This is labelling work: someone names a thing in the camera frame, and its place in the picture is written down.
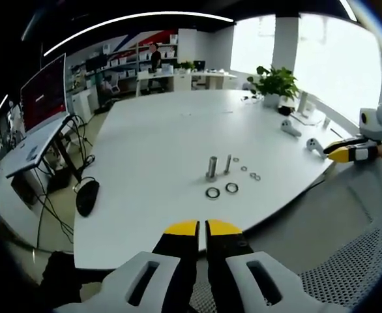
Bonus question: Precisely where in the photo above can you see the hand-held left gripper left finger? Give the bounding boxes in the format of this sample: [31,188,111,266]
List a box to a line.
[53,220,200,313]

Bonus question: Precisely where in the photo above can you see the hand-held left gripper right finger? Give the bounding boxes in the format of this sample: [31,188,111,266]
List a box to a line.
[205,218,351,313]

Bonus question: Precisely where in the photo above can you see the thick metal threaded stud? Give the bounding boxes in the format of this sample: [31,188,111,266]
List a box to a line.
[205,156,219,183]

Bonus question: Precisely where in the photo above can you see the white handheld controller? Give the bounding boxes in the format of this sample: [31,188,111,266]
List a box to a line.
[280,119,302,138]
[305,137,327,159]

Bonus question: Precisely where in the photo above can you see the white desktop stand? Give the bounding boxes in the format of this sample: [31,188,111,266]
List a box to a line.
[291,91,323,126]

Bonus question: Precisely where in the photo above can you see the white mesh chair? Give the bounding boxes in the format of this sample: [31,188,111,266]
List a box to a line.
[190,155,382,313]

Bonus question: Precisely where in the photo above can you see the green potted plant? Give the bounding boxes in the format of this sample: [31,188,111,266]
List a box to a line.
[246,65,300,109]

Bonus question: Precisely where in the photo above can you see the black oval object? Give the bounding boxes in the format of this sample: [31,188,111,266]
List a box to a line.
[76,178,100,218]

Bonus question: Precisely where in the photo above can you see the white office desk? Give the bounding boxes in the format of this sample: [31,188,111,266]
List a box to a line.
[135,68,238,97]

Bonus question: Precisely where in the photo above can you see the grey tilted side desk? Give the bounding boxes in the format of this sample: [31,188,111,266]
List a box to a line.
[0,114,72,179]

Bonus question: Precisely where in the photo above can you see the computer monitor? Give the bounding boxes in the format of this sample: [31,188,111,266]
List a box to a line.
[19,53,72,135]

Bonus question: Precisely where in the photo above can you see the storage shelves with boxes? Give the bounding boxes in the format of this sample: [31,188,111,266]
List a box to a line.
[69,41,179,88]

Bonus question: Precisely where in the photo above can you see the ceiling light strip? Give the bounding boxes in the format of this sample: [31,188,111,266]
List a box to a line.
[42,11,235,57]

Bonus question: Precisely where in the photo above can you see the black cables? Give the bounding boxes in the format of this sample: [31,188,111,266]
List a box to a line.
[34,113,97,252]

